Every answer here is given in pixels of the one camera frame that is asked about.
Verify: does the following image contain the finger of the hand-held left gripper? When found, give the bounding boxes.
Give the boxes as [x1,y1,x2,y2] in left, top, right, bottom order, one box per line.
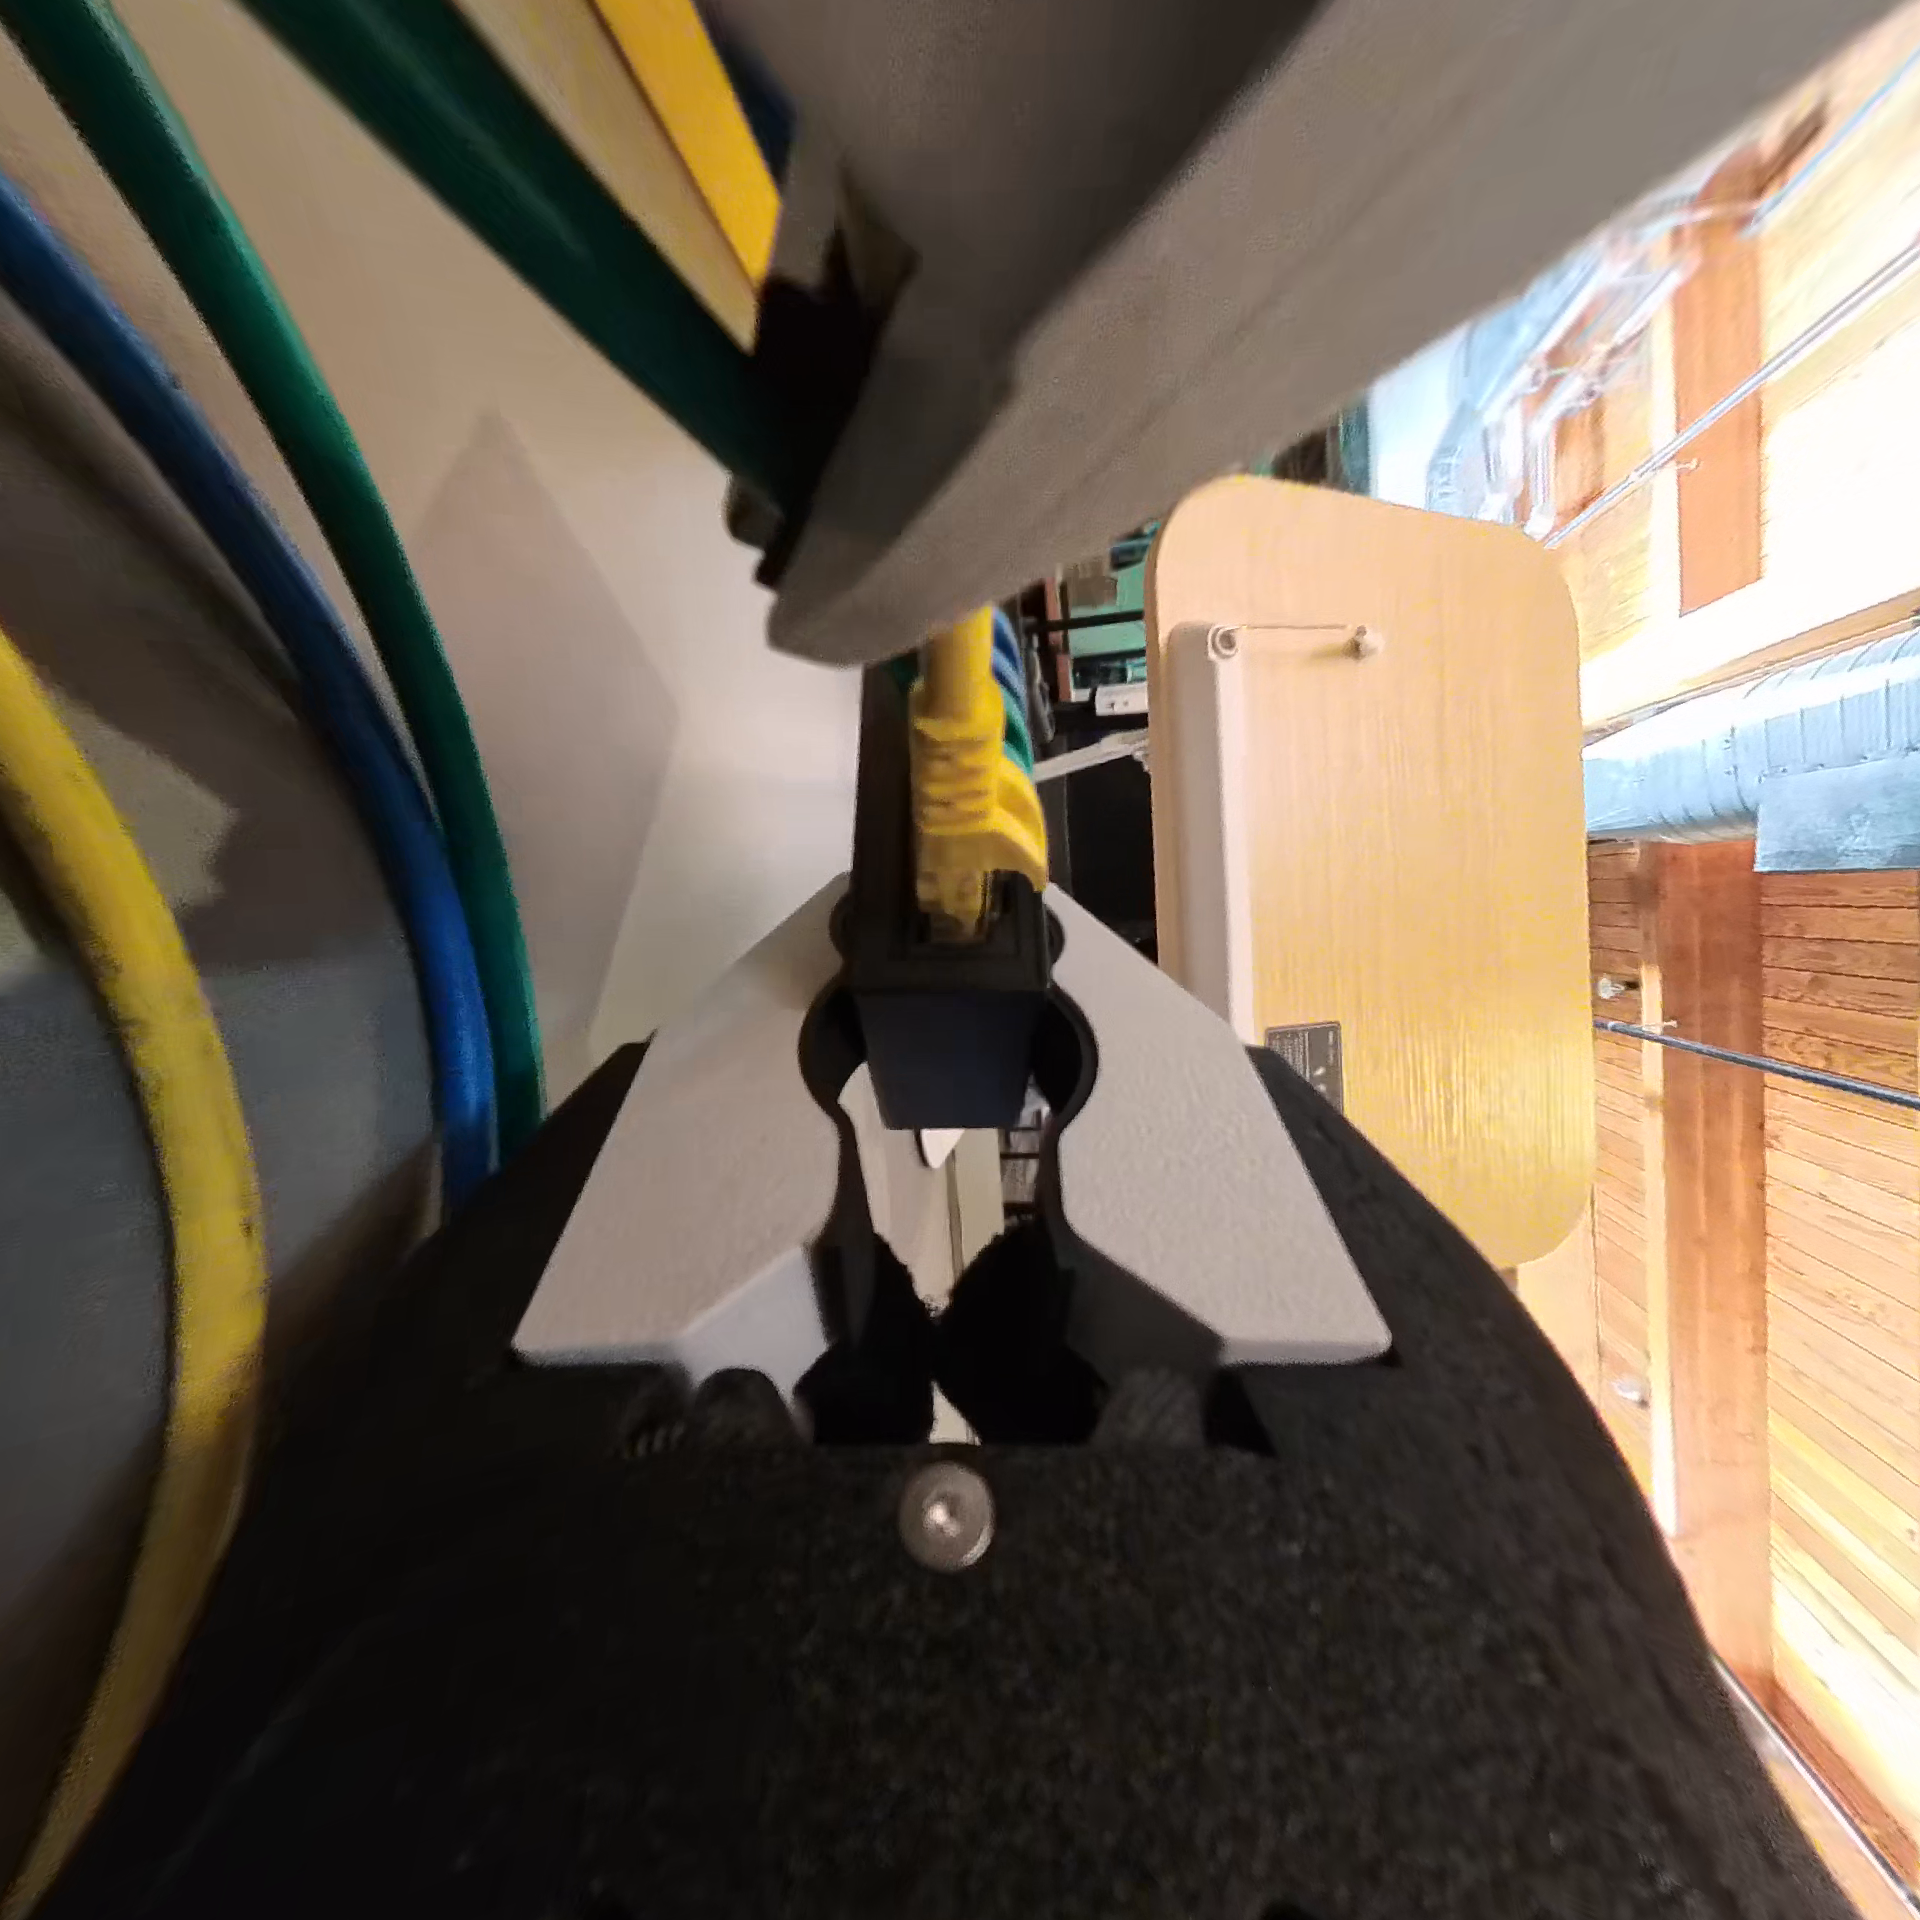
[696,0,1920,669]

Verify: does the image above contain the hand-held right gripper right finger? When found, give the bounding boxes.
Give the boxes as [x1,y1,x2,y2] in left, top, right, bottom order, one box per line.
[937,884,1397,1445]

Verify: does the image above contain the silver air duct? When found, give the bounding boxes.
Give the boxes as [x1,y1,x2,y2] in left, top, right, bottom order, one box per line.
[1582,628,1920,874]

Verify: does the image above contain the green ethernet cable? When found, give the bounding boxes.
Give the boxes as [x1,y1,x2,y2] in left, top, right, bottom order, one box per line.
[0,0,1039,1161]

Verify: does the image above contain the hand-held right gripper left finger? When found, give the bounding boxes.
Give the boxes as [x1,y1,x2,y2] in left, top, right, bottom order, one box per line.
[507,884,937,1445]

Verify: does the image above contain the blue ethernet cable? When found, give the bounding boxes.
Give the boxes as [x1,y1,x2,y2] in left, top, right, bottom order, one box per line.
[0,172,1039,1219]

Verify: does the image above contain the yellow storage bin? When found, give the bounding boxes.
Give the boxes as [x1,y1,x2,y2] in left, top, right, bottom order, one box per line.
[447,0,784,356]

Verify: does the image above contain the yellow ethernet cable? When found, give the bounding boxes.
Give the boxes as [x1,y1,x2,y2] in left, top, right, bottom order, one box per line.
[0,604,1047,1920]

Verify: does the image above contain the black ethernet switch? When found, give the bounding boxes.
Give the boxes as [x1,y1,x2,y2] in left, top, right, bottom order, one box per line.
[829,659,1054,1135]

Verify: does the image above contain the wooden stand with white base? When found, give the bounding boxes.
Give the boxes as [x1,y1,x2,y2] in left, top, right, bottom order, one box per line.
[1034,474,1599,1272]

